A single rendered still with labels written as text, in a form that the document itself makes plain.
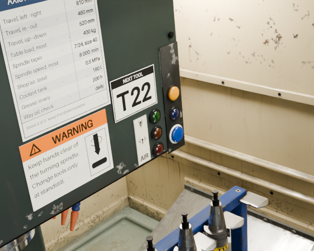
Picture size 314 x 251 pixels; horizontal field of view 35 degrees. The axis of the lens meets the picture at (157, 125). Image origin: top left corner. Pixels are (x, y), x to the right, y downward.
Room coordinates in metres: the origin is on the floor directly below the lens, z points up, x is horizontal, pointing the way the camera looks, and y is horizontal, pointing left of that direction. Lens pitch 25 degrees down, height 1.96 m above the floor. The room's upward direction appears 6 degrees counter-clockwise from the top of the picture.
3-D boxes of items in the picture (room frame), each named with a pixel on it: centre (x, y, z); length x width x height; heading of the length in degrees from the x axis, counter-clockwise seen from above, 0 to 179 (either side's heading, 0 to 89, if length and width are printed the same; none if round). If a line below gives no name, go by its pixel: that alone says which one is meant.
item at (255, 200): (1.11, -0.24, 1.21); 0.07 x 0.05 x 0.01; 44
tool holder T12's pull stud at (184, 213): (0.92, -0.04, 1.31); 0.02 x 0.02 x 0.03
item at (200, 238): (0.96, -0.08, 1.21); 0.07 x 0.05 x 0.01; 44
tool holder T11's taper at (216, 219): (0.99, -0.12, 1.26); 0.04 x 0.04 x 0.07
